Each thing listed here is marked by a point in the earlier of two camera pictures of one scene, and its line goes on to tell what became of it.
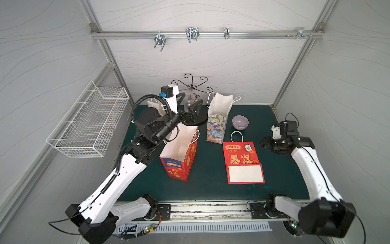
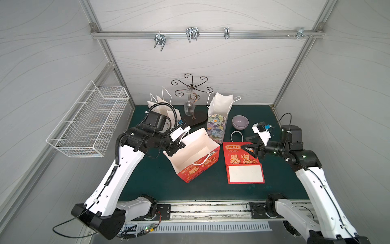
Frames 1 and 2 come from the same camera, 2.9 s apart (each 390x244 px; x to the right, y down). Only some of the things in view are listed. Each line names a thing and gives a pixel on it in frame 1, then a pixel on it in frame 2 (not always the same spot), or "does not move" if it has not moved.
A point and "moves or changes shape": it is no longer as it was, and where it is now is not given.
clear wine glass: x=188 y=103 does not move
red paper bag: x=179 y=151 moves or changes shape
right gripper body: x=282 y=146 -> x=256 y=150
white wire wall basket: x=88 y=128 does not move
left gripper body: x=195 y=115 -> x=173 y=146
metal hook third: x=226 y=32 does not move
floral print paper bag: x=219 y=105 does not move
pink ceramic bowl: x=240 y=122 does not move
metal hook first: x=160 y=39 does not move
